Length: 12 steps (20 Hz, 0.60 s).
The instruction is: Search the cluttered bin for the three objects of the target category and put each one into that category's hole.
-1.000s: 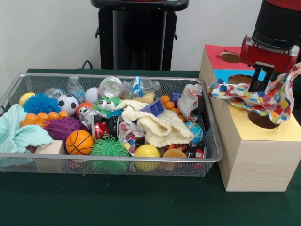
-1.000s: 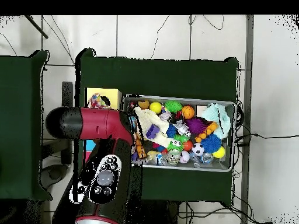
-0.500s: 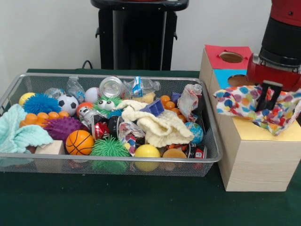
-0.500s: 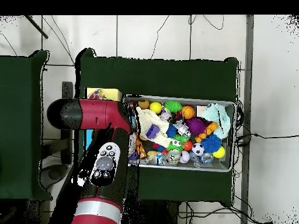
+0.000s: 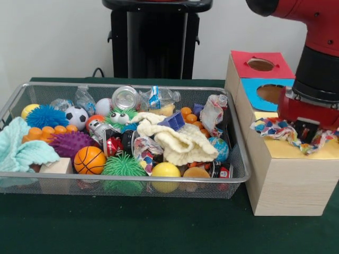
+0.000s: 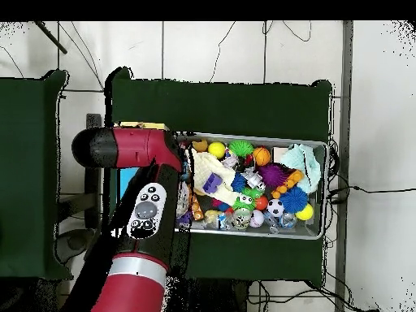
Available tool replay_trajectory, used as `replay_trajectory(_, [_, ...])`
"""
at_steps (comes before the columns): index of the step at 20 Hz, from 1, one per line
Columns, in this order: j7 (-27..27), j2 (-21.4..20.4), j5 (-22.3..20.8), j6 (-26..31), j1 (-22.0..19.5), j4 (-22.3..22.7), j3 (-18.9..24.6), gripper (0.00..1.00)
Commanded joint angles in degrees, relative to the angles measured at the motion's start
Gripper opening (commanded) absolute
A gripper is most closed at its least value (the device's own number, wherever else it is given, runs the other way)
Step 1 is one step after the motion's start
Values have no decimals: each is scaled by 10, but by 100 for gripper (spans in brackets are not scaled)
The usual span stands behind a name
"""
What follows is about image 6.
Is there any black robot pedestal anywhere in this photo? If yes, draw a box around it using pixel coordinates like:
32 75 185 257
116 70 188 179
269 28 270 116
165 277 248 312

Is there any dark metal rod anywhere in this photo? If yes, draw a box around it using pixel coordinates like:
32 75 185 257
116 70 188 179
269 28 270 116
33 20 68 55

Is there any green spiky rubber ball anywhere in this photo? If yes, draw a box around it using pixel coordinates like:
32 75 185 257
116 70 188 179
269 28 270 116
227 139 254 159

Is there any black power cable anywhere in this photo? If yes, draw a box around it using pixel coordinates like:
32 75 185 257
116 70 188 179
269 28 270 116
327 184 416 204

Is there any smooth yellow ball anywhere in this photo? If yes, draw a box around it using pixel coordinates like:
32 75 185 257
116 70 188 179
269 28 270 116
207 141 226 160

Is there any blue spiky rubber ball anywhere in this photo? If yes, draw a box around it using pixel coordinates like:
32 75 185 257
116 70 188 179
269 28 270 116
279 185 309 215

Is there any dark green tablecloth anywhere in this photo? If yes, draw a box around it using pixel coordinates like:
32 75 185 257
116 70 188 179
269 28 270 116
102 66 334 287
0 69 74 280

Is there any purple spiky ball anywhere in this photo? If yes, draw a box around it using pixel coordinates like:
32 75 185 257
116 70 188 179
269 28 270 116
258 162 288 189

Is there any mint green cloth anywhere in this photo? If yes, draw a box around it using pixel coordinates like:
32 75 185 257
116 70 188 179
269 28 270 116
279 143 322 194

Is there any cream knitted cloth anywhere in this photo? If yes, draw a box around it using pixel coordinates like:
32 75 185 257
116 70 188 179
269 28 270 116
191 149 243 206

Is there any small soccer ball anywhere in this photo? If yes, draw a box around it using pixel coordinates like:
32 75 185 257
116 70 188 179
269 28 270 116
266 198 285 218

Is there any purple toy block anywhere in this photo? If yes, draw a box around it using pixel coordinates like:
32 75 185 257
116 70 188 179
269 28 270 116
201 172 223 195

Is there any silver mesh bin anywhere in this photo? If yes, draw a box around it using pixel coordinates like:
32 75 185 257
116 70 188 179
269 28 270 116
175 131 329 241

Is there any wooden box with three holes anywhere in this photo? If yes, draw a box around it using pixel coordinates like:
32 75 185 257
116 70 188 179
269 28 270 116
114 121 171 204

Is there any orange toy basketball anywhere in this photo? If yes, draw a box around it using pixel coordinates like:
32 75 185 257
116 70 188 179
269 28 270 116
252 146 271 167

